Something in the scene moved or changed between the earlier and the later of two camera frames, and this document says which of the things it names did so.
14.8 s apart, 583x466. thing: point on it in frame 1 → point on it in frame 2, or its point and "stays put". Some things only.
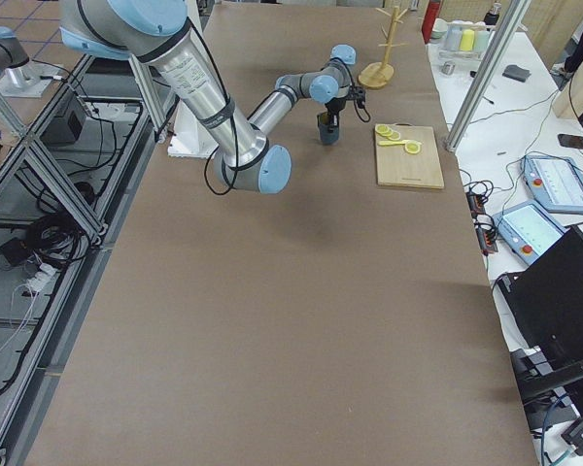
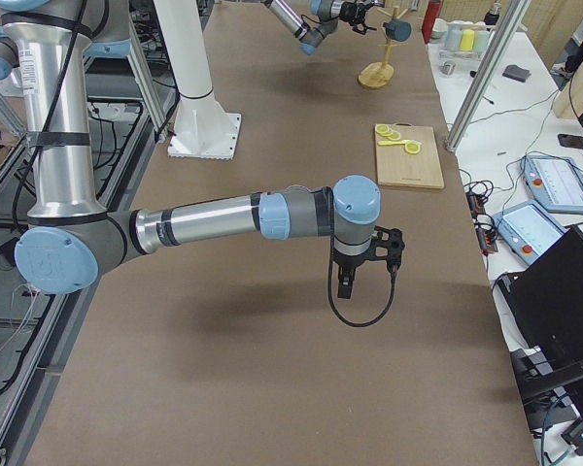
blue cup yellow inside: [328, 135] → [398, 30]
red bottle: [430, 16] stays put
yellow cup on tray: [467, 40] stays put
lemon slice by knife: [412, 148] stays put
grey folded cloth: [516, 73] stays put
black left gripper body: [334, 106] → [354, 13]
